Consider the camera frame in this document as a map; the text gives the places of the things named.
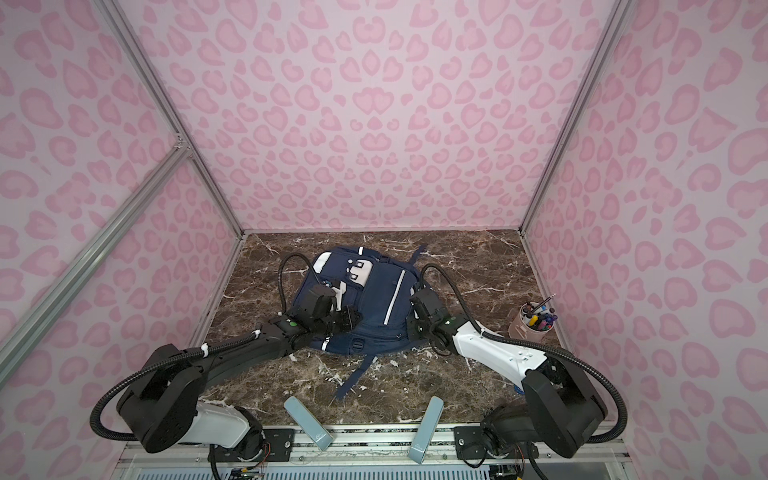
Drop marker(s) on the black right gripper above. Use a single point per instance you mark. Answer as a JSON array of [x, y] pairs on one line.
[[411, 327]]

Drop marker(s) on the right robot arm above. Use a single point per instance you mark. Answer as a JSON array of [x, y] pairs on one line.
[[568, 403]]

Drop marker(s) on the right teal stand block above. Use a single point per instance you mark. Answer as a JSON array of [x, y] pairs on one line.
[[426, 429]]

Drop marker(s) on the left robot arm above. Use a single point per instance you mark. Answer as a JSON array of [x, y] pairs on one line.
[[159, 406]]

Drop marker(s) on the left teal stand block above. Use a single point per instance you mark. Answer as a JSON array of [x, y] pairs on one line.
[[307, 421]]

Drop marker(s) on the pink pen holder cup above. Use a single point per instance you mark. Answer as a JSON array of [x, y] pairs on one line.
[[533, 320]]

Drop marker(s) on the teal stand block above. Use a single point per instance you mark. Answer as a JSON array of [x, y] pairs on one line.
[[307, 421], [426, 429]]

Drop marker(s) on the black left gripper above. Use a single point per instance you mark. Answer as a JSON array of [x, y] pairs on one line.
[[350, 322]]

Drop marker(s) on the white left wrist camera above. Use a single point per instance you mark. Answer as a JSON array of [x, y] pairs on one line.
[[339, 288]]

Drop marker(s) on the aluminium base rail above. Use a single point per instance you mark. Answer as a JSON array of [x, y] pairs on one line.
[[381, 451]]

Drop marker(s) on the navy blue student backpack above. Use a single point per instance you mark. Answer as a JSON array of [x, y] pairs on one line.
[[379, 288]]

